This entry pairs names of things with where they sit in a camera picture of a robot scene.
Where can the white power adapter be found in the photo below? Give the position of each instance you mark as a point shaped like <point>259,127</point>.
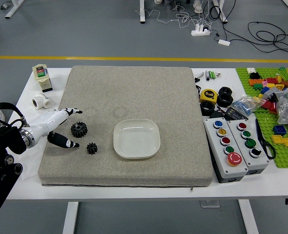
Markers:
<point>224,42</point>

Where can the grey four-button control box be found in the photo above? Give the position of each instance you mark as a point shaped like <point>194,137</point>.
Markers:
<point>260,158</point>

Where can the small white clip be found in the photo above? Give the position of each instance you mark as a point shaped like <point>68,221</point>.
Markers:
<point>218,73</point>

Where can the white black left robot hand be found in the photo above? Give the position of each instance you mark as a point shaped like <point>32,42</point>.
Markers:
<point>40,128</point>

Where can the black rubber tyre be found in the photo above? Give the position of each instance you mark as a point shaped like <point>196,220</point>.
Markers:
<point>207,108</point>
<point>224,100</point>
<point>225,90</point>

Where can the beige switch box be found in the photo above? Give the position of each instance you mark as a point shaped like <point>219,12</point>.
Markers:
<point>42,78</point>

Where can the white power strip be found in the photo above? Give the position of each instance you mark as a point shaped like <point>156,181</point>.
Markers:
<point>200,31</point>

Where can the orange building brick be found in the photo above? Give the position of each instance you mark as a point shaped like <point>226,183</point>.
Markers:
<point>254,82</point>

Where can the black digital display module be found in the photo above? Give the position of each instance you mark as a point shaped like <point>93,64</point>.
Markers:
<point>236,114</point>

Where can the grey-brown cushion mat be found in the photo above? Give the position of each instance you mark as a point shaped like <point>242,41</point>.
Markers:
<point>134,92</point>

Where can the small black gear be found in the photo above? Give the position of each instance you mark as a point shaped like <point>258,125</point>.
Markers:
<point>92,148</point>

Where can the white square plate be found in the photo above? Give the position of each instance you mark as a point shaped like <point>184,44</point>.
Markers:
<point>136,136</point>

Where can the grey metal bracket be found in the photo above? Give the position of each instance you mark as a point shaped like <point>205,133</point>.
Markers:
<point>209,203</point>

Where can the black building brick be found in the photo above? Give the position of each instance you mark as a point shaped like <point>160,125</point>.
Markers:
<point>254,75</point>

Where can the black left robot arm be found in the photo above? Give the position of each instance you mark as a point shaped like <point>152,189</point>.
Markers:
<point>2,139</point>

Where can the black scissors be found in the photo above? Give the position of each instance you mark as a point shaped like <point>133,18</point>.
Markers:
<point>260,132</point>

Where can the big black gear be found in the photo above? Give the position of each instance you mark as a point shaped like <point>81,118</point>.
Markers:
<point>76,131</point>

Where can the small black electronic part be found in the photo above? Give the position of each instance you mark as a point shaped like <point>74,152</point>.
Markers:
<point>217,114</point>

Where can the clear bag of blue parts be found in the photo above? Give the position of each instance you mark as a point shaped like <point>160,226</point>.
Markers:
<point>243,104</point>

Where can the long red building brick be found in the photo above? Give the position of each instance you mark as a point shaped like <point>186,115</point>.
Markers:
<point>270,80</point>

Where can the green building baseplate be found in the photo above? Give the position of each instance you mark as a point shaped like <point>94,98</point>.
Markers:
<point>265,124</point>

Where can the grey five-button control box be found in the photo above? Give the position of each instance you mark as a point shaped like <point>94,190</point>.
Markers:
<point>214,146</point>

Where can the long green building brick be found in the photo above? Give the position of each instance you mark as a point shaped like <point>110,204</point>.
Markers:
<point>283,73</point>

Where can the blue square building brick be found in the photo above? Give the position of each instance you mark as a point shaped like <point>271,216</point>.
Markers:
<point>279,129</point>

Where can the white pipe tee fitting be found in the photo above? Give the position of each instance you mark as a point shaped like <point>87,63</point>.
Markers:
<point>42,102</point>

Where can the small green building brick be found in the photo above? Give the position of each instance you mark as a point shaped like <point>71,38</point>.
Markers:
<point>257,86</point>

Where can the white building brick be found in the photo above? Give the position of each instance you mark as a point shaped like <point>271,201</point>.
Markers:
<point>251,70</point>

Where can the yellow tape measure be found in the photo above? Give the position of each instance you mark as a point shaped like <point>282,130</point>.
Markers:
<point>208,95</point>

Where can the pink building brick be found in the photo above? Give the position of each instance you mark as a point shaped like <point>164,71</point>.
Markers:
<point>264,83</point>

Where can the white table leg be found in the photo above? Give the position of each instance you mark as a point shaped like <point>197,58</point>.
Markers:
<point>248,217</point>
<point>70,217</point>

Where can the big red building brick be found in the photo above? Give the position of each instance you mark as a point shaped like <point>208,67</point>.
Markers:
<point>268,105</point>

